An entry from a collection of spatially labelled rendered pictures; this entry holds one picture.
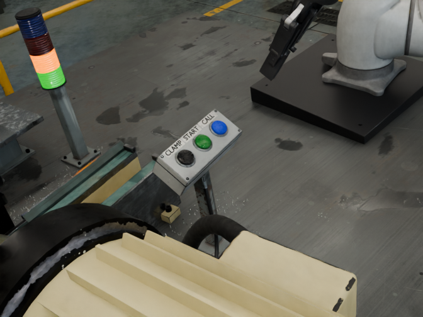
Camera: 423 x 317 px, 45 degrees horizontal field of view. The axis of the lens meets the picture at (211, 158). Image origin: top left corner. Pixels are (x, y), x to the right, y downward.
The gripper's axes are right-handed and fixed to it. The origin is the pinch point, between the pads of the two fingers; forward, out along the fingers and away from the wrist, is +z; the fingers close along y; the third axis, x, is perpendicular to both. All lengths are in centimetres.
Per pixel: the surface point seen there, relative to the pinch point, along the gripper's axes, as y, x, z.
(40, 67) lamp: 11, -46, 37
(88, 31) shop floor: -194, -200, 264
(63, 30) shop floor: -187, -223, 278
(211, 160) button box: 18.7, 3.4, 10.5
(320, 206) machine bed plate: -2.9, 24.7, 26.1
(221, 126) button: 11.8, 0.2, 9.6
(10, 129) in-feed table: 18, -49, 59
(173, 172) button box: 25.5, 0.3, 10.8
